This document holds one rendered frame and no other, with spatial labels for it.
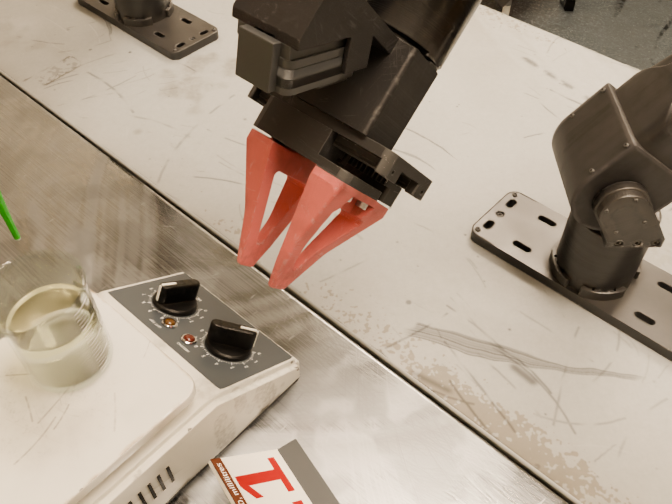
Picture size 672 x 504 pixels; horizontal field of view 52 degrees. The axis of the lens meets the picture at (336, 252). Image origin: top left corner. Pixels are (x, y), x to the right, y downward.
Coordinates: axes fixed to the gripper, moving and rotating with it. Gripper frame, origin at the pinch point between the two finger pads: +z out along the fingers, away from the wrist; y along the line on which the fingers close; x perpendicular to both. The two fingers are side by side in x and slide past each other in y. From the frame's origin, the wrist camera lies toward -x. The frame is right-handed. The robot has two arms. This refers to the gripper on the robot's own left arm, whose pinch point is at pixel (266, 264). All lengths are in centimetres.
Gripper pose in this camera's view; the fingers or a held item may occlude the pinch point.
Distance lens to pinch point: 41.0
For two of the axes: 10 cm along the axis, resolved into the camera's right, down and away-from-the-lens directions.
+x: 4.4, 1.5, 8.9
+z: -5.1, 8.5, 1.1
